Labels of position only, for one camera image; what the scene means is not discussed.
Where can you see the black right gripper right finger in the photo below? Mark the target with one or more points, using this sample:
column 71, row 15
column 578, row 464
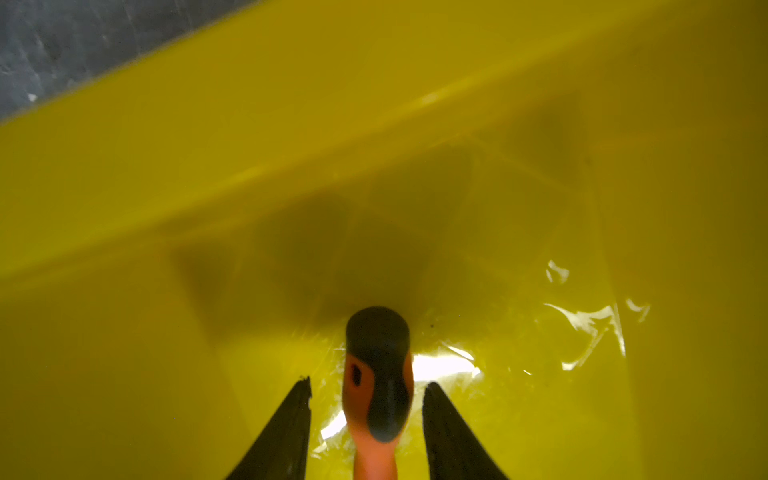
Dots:
column 453, row 451

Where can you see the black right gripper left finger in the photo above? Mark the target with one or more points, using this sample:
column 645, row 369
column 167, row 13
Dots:
column 281, row 449

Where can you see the orange black screwdriver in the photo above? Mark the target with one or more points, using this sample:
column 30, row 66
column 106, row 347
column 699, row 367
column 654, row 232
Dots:
column 378, row 389

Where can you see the yellow plastic bin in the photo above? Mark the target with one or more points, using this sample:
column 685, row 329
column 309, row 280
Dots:
column 565, row 200

